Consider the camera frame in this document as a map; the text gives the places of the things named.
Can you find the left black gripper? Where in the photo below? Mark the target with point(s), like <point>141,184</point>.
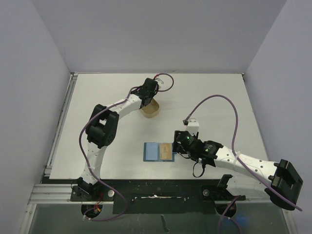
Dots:
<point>152,93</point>

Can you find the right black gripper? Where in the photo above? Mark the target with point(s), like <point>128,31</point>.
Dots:
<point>176,142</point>

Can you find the blue leather card holder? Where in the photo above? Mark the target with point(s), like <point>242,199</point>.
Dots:
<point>151,152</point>

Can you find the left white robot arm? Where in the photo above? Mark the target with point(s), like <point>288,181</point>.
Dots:
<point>101,129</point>

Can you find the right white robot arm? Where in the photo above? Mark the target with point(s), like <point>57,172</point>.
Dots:
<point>281,180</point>

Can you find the beige oval tray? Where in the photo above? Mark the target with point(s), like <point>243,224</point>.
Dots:
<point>151,110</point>

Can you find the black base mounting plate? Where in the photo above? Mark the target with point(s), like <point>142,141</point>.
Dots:
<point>198,195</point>

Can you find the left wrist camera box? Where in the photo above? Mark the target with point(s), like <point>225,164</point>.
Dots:
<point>160,82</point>

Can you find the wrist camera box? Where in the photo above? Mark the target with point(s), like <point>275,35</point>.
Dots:
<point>191,125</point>
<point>160,82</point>

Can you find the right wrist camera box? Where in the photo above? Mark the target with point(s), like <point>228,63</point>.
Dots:
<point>191,125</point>

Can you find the aluminium left side rail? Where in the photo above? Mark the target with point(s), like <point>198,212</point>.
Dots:
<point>61,121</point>

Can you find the aluminium rail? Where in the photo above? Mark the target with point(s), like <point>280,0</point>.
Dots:
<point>61,121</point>
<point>62,194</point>

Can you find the aluminium front rail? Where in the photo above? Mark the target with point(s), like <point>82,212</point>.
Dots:
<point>62,194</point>

